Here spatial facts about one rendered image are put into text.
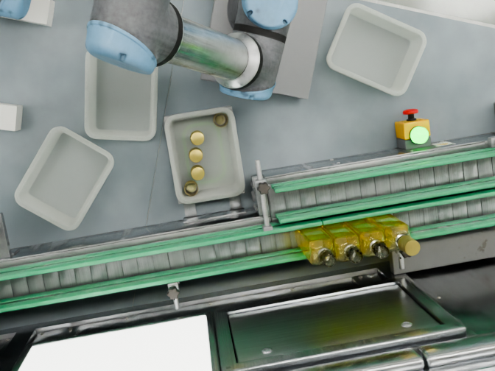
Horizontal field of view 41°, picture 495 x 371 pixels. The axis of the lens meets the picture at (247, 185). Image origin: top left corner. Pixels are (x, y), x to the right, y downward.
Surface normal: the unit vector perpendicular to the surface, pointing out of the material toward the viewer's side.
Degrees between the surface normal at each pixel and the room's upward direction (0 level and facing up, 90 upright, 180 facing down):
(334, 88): 0
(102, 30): 27
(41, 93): 0
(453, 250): 0
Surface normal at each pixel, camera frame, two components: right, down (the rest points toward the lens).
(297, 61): 0.11, 0.16
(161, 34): 0.83, 0.35
